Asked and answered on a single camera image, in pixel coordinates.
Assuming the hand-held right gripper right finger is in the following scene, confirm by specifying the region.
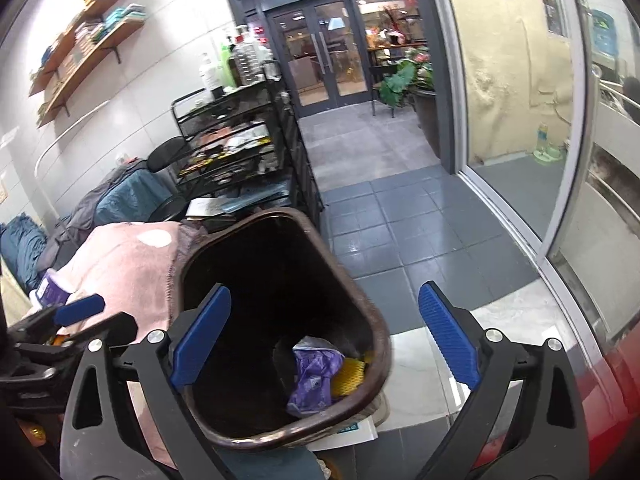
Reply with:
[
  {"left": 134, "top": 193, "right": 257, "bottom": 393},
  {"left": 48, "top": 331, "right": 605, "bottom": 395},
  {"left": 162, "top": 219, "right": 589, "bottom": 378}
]
[{"left": 417, "top": 281, "right": 591, "bottom": 480}]

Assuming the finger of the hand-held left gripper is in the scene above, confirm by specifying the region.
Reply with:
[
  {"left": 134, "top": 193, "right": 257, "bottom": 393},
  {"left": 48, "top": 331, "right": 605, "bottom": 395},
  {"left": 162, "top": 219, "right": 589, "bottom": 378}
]
[
  {"left": 7, "top": 294, "right": 106, "bottom": 342},
  {"left": 12, "top": 311, "right": 139, "bottom": 362}
]

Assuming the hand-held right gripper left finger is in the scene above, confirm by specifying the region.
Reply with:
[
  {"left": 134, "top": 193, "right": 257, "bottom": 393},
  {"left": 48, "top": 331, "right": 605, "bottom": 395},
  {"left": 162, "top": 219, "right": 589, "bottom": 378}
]
[{"left": 60, "top": 284, "right": 236, "bottom": 480}]

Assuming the purple and white packet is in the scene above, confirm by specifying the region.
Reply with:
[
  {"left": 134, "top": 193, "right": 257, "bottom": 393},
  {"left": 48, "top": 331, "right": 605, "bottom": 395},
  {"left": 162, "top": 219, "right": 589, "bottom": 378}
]
[{"left": 30, "top": 269, "right": 81, "bottom": 308}]

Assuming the brown plastic trash bin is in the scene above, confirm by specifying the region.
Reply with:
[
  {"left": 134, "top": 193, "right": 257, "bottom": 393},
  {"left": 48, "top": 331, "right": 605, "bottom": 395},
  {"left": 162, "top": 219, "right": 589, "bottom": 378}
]
[{"left": 177, "top": 206, "right": 393, "bottom": 450}]

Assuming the pink dotted blanket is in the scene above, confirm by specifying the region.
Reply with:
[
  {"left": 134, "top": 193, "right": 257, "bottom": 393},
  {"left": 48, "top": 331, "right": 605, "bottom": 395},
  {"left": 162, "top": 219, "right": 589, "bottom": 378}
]
[{"left": 30, "top": 221, "right": 201, "bottom": 467}]

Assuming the blue knit blanket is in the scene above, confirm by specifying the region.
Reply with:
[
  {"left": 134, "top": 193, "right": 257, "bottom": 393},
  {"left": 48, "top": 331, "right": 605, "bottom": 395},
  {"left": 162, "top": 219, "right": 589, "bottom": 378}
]
[{"left": 0, "top": 215, "right": 51, "bottom": 292}]

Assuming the grey cloth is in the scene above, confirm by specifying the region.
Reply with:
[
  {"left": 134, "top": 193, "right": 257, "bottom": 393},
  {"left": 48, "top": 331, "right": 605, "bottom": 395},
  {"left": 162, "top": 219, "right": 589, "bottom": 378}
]
[{"left": 37, "top": 164, "right": 146, "bottom": 271}]

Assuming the yellow foam fruit net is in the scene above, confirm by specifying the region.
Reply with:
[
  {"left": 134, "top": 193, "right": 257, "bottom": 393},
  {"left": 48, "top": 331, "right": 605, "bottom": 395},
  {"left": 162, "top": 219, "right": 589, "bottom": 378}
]
[{"left": 332, "top": 354, "right": 373, "bottom": 397}]

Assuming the purple crumpled wrapper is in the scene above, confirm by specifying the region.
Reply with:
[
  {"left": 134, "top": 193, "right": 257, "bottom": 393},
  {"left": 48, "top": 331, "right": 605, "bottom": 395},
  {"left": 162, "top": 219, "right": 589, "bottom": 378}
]
[{"left": 286, "top": 337, "right": 346, "bottom": 417}]

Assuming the teal towel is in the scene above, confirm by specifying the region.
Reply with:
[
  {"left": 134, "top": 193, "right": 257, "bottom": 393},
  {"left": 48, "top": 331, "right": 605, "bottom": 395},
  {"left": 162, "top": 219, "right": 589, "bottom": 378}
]
[{"left": 95, "top": 170, "right": 166, "bottom": 223}]

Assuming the white booklet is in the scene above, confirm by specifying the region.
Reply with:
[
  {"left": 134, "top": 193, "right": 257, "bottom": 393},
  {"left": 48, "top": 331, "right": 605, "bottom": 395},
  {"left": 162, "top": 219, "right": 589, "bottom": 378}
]
[{"left": 186, "top": 197, "right": 236, "bottom": 222}]

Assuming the white curved pipe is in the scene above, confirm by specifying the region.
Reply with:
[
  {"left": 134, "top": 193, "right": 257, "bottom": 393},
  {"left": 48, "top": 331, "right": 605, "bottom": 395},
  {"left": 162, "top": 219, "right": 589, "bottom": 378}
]
[{"left": 34, "top": 100, "right": 112, "bottom": 217}]

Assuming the red glossy panel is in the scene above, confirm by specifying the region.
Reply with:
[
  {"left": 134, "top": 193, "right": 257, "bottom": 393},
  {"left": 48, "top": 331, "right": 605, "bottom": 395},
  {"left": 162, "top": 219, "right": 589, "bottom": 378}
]
[{"left": 470, "top": 340, "right": 640, "bottom": 480}]

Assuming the black salon chair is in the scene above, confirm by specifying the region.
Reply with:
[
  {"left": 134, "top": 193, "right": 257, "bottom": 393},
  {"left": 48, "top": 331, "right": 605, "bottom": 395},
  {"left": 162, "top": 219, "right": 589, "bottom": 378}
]
[{"left": 146, "top": 136, "right": 194, "bottom": 222}]

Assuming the small plastic bottle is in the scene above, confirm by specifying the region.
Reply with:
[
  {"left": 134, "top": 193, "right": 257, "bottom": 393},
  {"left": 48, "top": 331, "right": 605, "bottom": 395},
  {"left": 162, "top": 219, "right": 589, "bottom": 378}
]
[{"left": 532, "top": 121, "right": 552, "bottom": 159}]

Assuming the black plant pot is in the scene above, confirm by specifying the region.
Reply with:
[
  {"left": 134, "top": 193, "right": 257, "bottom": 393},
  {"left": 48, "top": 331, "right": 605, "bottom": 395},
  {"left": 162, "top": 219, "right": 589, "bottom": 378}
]
[{"left": 412, "top": 87, "right": 444, "bottom": 159}]

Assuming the glass sliding door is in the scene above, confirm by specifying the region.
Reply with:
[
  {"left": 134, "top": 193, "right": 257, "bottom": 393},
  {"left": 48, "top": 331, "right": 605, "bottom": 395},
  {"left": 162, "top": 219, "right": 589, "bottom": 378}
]
[{"left": 422, "top": 0, "right": 601, "bottom": 261}]

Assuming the green leafy plant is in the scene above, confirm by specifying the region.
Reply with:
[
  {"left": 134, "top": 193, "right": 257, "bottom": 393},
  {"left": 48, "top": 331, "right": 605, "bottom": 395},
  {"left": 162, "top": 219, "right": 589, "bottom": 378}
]
[{"left": 379, "top": 47, "right": 436, "bottom": 109}]

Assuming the white bottle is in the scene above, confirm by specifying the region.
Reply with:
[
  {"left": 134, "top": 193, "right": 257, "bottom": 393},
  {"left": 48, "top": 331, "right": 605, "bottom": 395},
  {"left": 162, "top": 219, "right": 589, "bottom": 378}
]
[{"left": 199, "top": 52, "right": 219, "bottom": 92}]

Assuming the green bottle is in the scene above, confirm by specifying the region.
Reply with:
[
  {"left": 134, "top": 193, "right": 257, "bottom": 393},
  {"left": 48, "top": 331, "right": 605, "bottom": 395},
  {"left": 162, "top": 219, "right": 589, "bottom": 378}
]
[{"left": 218, "top": 42, "right": 237, "bottom": 86}]

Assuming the clear plastic bottle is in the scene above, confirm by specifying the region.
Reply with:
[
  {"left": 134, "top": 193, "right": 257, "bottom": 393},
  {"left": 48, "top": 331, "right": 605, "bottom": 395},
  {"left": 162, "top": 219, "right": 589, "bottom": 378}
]
[{"left": 235, "top": 25, "right": 262, "bottom": 86}]

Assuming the stack of teal folded towels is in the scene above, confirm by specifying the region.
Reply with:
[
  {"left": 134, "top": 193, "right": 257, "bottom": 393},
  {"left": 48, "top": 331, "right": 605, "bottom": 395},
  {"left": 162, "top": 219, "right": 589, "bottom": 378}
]
[{"left": 106, "top": 4, "right": 147, "bottom": 27}]

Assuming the glass double door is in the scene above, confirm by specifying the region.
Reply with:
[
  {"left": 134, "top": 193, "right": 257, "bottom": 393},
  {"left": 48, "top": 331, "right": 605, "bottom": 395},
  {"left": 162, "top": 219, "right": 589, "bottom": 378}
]
[{"left": 265, "top": 0, "right": 374, "bottom": 111}]

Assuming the black wire rack cart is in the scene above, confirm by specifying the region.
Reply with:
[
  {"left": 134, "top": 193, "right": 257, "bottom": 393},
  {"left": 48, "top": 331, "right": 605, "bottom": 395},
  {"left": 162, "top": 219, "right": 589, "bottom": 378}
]
[{"left": 170, "top": 77, "right": 323, "bottom": 226}]

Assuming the wooden wall shelf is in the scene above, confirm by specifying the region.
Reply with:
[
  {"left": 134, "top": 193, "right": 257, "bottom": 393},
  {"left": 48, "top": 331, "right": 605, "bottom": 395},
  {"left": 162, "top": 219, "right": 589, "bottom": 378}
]
[
  {"left": 37, "top": 15, "right": 148, "bottom": 128},
  {"left": 27, "top": 0, "right": 138, "bottom": 98}
]

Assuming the blue wall sign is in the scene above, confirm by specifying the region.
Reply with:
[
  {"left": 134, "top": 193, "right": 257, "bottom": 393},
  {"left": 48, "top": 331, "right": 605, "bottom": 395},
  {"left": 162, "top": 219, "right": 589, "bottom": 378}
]
[{"left": 590, "top": 7, "right": 619, "bottom": 59}]

